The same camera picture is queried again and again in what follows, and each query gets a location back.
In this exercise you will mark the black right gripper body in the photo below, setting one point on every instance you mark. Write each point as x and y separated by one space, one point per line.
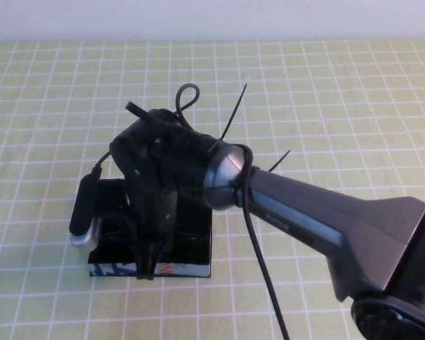
156 216

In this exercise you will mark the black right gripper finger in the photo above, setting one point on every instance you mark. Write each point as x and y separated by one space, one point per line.
148 262
164 246

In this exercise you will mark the black glasses case printed side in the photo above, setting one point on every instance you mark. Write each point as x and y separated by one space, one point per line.
195 219

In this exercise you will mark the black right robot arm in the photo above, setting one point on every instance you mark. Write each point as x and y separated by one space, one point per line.
304 212

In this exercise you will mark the black zip tie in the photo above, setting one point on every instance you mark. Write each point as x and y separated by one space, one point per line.
233 112
280 161

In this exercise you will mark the green white checked tablecloth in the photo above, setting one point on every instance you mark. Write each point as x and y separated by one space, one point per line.
340 106

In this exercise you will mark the right wrist camera black silver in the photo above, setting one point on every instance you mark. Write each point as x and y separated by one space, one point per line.
83 209

